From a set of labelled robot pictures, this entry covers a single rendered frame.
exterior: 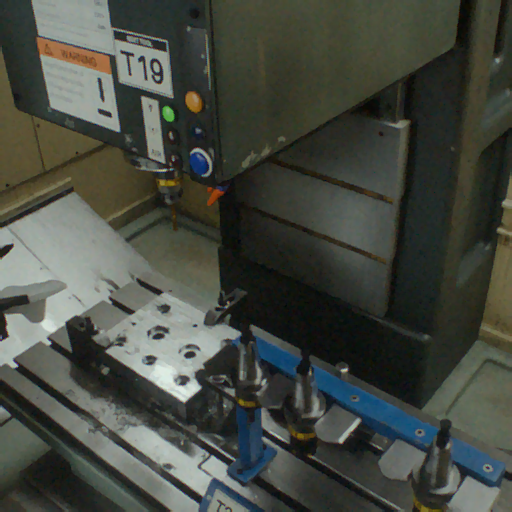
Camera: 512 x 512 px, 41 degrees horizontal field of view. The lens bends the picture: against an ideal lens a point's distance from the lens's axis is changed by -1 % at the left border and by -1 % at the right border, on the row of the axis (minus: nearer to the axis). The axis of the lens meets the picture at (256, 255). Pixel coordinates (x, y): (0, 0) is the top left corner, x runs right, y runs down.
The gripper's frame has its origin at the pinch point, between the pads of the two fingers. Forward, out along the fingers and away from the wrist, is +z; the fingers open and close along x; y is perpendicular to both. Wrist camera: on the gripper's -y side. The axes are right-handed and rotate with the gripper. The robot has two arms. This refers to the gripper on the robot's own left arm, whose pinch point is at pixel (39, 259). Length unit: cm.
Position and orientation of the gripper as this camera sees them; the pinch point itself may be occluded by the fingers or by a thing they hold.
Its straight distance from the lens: 103.1
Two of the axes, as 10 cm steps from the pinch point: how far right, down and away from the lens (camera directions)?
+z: 7.0, -4.3, 5.8
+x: 7.2, 3.8, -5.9
